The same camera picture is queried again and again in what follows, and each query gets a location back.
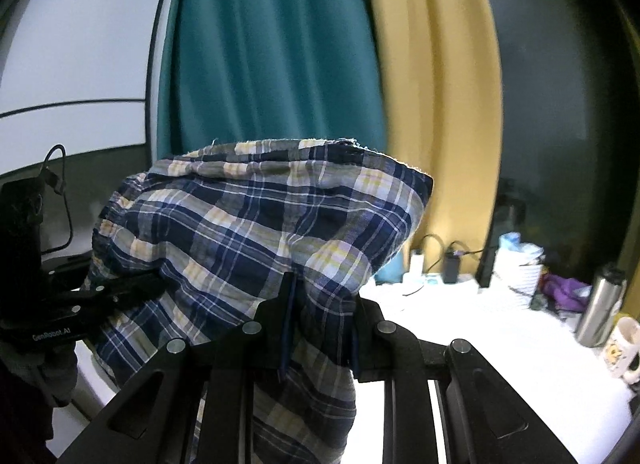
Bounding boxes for blue yellow plaid pants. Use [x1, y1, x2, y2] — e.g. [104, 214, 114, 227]
[84, 139, 433, 463]

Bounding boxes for white power strip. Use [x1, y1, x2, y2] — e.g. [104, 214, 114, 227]
[401, 273, 480, 297]

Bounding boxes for steel thermos bottle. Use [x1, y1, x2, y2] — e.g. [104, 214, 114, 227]
[575, 263, 627, 348]

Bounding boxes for black charger adapter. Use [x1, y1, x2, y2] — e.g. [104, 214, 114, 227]
[442, 249, 461, 284]

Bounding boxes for purple cloth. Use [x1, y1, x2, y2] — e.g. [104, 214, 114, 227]
[541, 273, 592, 313]

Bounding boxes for white perforated basket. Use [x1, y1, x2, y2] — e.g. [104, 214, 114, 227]
[492, 232, 544, 298]

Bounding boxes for white charger adapter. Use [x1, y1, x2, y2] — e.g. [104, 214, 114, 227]
[407, 249, 425, 277]

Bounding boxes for teal curtain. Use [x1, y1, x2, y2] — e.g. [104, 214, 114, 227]
[156, 0, 387, 157]

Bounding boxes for yellow curtain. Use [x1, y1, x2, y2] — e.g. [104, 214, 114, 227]
[371, 0, 503, 273]

